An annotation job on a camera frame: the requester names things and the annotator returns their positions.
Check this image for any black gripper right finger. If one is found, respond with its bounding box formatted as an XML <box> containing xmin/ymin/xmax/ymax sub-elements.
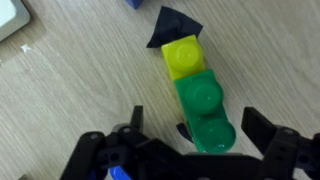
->
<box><xmin>240</xmin><ymin>106</ymin><xmax>278</xmax><ymax>155</ymax></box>

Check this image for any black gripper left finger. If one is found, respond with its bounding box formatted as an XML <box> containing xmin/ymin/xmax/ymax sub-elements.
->
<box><xmin>130</xmin><ymin>105</ymin><xmax>145</xmax><ymax>133</ymax></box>

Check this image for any green building block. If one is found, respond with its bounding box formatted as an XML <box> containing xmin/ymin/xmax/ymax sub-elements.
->
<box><xmin>173</xmin><ymin>68</ymin><xmax>237</xmax><ymax>155</ymax></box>

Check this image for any short blue building block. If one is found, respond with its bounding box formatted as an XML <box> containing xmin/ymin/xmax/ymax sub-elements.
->
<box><xmin>107</xmin><ymin>165</ymin><xmax>134</xmax><ymax>180</ymax></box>

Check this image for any yellow building block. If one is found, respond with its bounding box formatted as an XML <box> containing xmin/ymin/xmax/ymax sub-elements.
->
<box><xmin>160</xmin><ymin>34</ymin><xmax>207</xmax><ymax>81</ymax></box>

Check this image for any black cloth scrap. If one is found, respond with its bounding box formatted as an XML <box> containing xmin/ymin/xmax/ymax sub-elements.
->
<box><xmin>146</xmin><ymin>5</ymin><xmax>204</xmax><ymax>50</ymax></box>

